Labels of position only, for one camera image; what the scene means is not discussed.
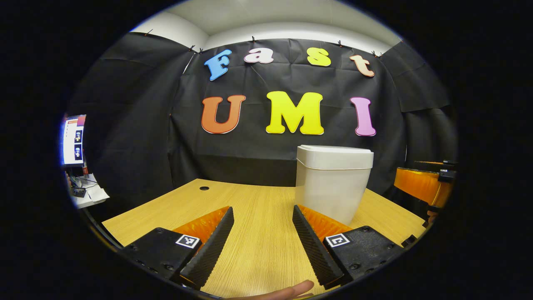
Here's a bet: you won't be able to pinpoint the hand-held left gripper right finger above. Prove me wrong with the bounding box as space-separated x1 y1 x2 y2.
292 204 406 291

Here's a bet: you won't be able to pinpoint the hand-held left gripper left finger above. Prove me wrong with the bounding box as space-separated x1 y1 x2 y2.
120 206 234 291

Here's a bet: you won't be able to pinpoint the white desktop garbage bin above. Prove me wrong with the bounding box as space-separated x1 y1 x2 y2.
295 145 374 226

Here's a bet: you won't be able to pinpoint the wooden desktop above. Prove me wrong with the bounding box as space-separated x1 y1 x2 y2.
102 178 427 300

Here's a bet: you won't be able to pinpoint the black backdrop cloth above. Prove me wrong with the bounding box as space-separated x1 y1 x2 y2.
62 31 458 217

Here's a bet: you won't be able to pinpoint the white papers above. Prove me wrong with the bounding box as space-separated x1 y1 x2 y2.
68 172 110 209

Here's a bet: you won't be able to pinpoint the computer monitor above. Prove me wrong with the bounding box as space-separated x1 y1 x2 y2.
61 114 87 168

